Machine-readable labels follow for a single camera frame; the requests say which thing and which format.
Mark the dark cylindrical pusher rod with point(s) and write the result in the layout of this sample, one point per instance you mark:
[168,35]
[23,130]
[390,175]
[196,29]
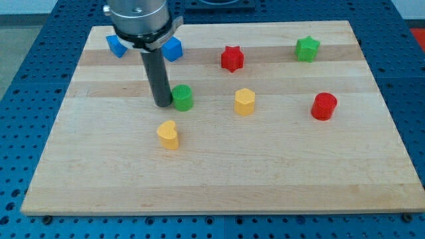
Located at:
[157,77]

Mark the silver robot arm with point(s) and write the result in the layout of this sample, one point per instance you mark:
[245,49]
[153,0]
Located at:
[145,25]

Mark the green star block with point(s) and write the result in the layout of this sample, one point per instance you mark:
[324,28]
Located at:
[307,49]

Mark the yellow heart block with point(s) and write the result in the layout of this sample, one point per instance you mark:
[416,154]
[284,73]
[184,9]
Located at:
[168,135]

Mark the wooden board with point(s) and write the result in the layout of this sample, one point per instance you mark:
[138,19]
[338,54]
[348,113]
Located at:
[103,156]

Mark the yellow hexagon block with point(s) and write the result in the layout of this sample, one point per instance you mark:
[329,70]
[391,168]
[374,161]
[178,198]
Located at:
[244,102]

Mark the green cylinder block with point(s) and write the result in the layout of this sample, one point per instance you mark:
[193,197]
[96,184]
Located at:
[182,97]

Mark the red star block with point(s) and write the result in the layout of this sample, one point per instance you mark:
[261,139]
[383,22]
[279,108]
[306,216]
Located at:
[232,58]

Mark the blue block left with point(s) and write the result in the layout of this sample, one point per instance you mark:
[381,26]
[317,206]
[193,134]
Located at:
[116,47]

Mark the blue cube block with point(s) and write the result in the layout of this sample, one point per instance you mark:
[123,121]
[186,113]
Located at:
[172,49]

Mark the red cylinder block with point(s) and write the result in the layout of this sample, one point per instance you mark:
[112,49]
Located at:
[323,106]

